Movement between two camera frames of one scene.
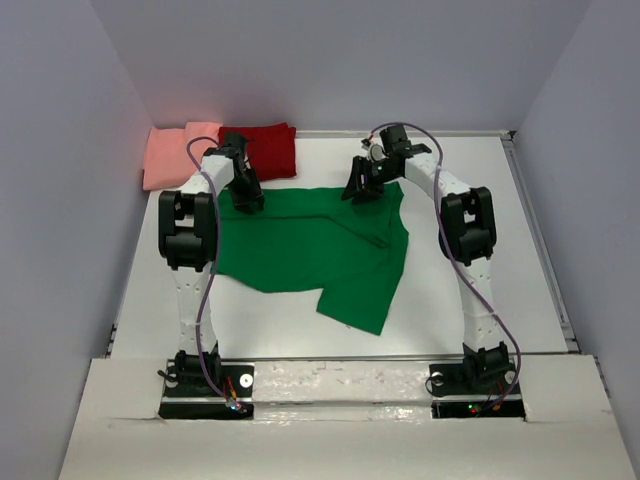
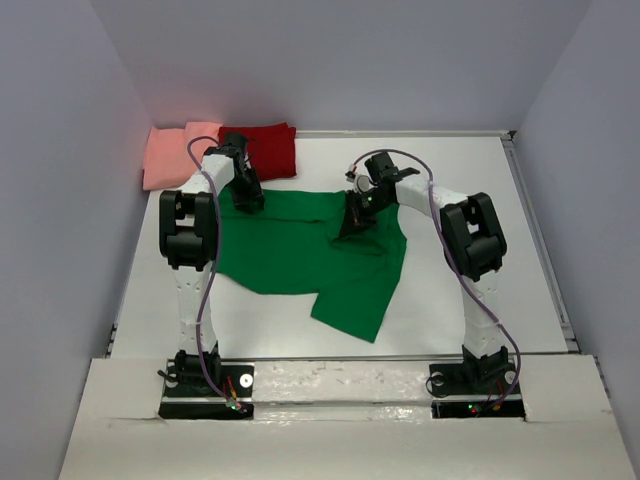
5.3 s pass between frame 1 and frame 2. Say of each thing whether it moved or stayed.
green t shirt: stayed
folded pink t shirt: stayed
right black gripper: moved
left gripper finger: stayed
